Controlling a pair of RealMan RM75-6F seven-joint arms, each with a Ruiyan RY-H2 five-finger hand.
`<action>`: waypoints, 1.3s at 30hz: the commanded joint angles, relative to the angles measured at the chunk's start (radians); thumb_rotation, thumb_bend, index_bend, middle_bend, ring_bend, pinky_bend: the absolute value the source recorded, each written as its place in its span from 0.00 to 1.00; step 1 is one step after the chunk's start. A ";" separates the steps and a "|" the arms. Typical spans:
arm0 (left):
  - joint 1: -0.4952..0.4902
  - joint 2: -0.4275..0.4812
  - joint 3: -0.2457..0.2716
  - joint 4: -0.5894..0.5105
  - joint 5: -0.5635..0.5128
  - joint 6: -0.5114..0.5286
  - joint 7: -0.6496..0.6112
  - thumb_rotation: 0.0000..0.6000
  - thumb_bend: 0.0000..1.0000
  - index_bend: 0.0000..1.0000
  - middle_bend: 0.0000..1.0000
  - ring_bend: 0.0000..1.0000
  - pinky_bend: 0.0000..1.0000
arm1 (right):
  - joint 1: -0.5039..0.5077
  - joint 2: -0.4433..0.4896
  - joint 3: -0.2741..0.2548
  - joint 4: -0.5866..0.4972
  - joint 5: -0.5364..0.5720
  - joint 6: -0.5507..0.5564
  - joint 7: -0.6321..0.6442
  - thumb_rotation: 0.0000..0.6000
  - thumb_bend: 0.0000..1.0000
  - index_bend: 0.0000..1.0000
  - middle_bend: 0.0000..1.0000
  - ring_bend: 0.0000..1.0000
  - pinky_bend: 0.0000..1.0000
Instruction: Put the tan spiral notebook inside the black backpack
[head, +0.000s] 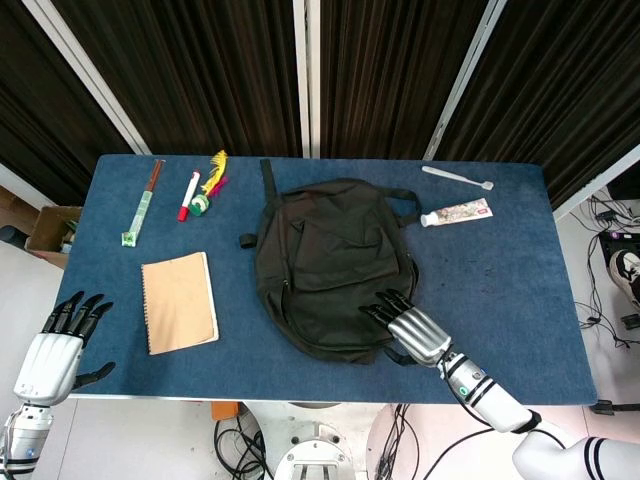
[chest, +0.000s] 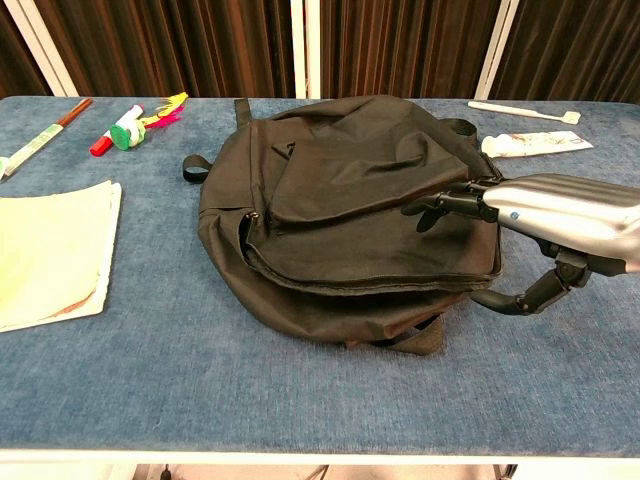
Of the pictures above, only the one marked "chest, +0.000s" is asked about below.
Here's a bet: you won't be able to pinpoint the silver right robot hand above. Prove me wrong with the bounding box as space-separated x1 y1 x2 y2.
401 173 640 317

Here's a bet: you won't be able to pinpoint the black fabric backpack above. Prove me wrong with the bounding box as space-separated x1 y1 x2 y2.
181 94 505 357

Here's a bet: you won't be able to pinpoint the spiral-bound notebook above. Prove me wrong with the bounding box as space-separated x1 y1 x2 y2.
0 180 123 334

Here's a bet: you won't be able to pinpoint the white toothpaste tube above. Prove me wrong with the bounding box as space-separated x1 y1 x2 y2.
480 130 595 159

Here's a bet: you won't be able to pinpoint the white toothbrush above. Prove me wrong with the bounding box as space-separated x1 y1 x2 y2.
467 100 582 126

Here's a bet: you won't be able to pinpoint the pink and yellow feather toy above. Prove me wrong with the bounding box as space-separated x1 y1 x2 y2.
142 91 190 130

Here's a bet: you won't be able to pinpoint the brown pleated curtain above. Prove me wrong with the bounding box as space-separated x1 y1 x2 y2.
0 0 640 104

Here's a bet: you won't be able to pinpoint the white marker with red cap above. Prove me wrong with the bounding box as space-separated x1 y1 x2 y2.
89 103 145 157

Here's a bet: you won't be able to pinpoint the paper-sleeved brown chopsticks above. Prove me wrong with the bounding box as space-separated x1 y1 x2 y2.
0 98 94 181

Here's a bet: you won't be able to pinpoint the white frame post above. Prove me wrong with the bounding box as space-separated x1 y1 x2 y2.
3 0 80 98
289 0 322 100
473 0 521 100

